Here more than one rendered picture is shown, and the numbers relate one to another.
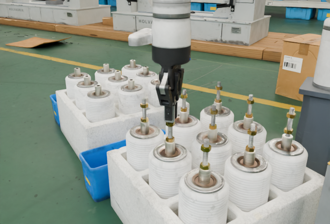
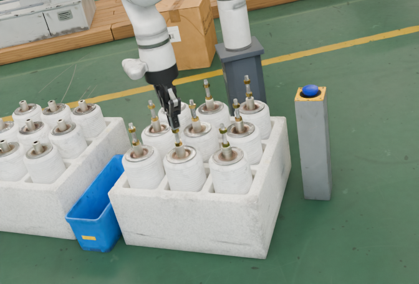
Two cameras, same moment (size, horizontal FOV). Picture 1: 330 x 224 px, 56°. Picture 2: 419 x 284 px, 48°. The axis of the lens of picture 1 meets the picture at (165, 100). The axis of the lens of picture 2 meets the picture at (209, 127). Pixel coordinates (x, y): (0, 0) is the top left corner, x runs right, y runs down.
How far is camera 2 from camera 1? 0.59 m
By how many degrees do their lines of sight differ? 32
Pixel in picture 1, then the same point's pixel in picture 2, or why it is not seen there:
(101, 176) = (105, 222)
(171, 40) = (167, 61)
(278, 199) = (268, 145)
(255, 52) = (102, 35)
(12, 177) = not seen: outside the picture
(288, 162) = (260, 116)
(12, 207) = not seen: outside the picture
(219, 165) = (215, 146)
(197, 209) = (237, 175)
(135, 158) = (146, 180)
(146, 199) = (187, 198)
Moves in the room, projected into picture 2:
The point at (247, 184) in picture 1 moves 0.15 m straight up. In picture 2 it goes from (250, 144) to (242, 90)
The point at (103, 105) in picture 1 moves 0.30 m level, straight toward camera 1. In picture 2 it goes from (55, 159) to (129, 187)
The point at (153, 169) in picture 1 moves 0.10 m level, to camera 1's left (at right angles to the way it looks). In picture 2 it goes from (179, 174) to (144, 195)
